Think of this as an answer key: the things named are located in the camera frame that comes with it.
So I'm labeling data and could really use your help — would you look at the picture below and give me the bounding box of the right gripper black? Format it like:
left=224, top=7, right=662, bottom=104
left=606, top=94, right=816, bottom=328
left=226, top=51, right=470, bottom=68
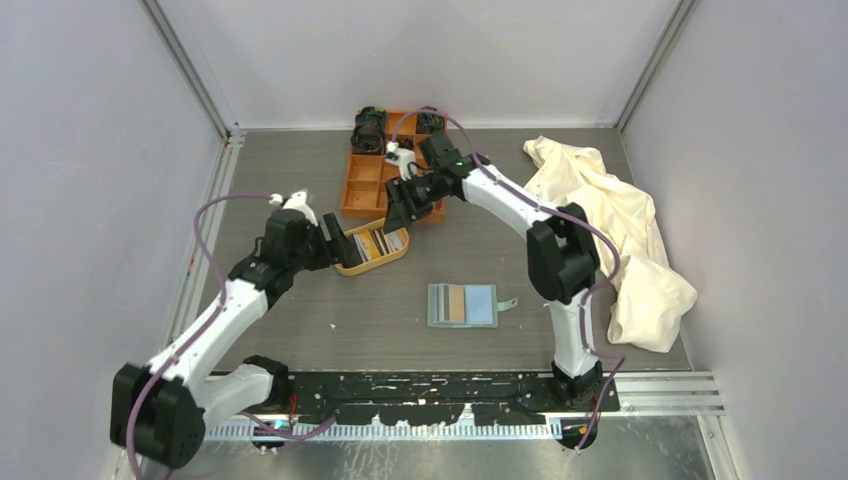
left=383, top=170, right=445, bottom=236

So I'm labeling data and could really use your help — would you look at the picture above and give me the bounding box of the tan oval card tray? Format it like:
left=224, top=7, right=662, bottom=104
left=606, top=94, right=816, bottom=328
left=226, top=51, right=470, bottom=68
left=335, top=219, right=410, bottom=277

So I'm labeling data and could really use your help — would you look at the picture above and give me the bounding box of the orange credit card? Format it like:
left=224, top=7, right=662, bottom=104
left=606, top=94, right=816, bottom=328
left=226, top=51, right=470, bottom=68
left=447, top=285, right=466, bottom=324

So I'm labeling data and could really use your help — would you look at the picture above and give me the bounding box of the green card holder wallet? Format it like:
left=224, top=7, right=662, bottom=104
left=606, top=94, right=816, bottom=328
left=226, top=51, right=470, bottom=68
left=427, top=283, right=518, bottom=329

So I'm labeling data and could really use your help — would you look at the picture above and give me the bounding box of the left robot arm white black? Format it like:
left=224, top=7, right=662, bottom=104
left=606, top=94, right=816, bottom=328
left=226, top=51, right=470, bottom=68
left=109, top=208, right=358, bottom=469

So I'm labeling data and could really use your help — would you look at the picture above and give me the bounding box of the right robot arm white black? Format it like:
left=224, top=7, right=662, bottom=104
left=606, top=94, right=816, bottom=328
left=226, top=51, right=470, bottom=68
left=384, top=133, right=603, bottom=411

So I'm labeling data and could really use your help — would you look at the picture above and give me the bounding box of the stack of cards in tray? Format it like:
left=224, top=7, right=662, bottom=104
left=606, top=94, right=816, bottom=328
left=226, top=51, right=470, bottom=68
left=352, top=228, right=405, bottom=262

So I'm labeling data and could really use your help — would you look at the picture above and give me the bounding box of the orange compartment organizer tray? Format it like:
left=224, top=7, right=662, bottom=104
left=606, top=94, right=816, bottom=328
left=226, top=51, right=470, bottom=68
left=340, top=109, right=432, bottom=221

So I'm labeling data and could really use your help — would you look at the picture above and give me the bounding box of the large dark rolled belt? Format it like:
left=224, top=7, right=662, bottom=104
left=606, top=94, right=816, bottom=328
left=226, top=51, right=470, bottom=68
left=350, top=106, right=389, bottom=155

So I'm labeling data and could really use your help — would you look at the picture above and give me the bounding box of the small dark rolled belt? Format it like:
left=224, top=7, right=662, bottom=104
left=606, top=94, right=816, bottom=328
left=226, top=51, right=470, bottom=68
left=415, top=106, right=446, bottom=135

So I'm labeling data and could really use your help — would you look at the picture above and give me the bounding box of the cream cloth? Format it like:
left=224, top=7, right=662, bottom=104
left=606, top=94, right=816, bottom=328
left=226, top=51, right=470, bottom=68
left=523, top=136, right=697, bottom=353

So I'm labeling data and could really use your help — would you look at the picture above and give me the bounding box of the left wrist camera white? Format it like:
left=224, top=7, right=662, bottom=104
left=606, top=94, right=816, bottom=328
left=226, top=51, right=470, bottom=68
left=268, top=189, right=319, bottom=226

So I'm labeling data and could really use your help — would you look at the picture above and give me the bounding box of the slotted cable duct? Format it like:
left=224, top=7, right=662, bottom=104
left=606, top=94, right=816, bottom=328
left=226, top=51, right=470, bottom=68
left=203, top=417, right=562, bottom=443

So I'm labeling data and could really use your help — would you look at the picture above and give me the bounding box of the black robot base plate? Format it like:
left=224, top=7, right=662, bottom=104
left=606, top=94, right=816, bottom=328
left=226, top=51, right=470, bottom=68
left=249, top=371, right=619, bottom=427

